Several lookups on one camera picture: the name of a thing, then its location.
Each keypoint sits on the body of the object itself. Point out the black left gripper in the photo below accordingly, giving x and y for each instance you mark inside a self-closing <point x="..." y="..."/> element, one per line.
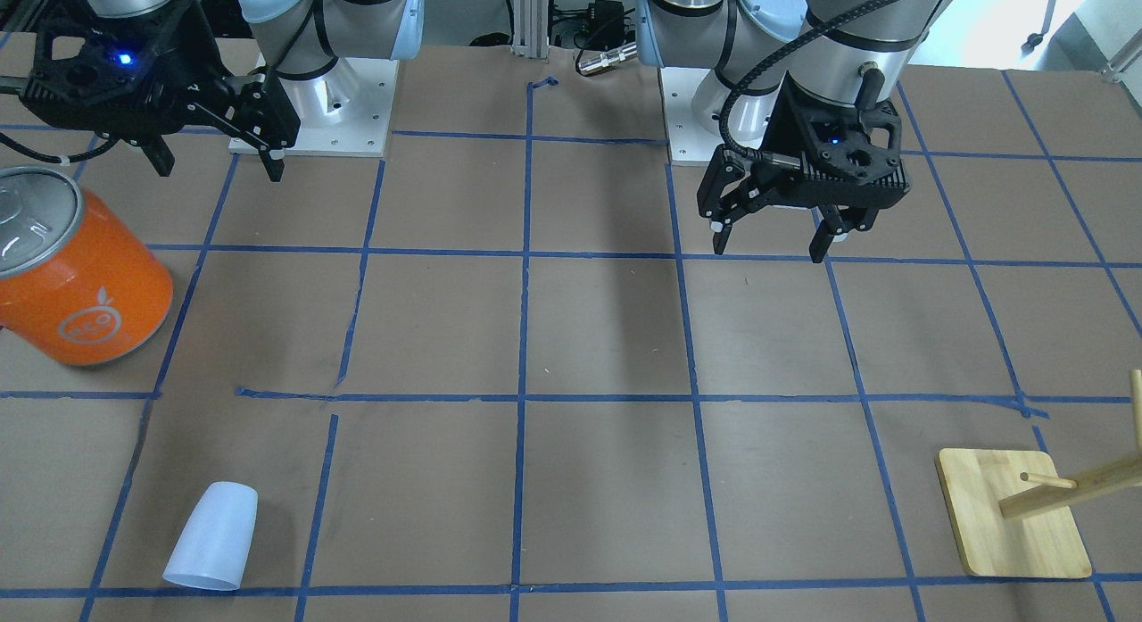
<point x="792" y="125"/>

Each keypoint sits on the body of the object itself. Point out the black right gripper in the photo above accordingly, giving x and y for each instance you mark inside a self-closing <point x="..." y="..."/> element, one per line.
<point x="193" y="69"/>

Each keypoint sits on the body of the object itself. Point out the light blue plastic cup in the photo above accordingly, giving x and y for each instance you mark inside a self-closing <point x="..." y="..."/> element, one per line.
<point x="215" y="543"/>

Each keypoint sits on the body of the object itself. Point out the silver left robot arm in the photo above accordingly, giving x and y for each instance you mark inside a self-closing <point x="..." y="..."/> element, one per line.
<point x="846" y="52"/>

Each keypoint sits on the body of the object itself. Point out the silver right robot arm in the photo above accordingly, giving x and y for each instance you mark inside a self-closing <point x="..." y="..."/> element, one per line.
<point x="309" y="45"/>

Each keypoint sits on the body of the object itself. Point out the orange can with grey lid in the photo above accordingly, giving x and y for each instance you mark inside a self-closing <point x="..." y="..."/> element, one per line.
<point x="76" y="284"/>

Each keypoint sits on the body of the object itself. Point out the black power adapter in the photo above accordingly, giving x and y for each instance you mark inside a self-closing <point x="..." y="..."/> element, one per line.
<point x="599" y="25"/>

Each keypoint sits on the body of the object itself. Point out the wooden mug stand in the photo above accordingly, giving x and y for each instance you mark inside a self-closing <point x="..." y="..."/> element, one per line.
<point x="1010" y="511"/>

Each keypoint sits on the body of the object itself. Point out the aluminium frame post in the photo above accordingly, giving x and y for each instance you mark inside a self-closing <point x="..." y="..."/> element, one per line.
<point x="529" y="23"/>

